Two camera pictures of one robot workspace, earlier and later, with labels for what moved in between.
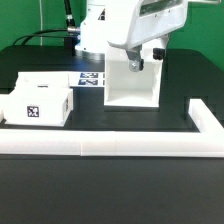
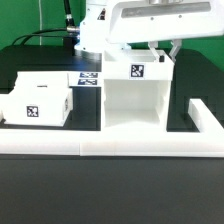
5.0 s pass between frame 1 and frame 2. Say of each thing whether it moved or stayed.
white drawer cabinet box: moved
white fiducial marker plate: stayed
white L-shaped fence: stayed
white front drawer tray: stayed
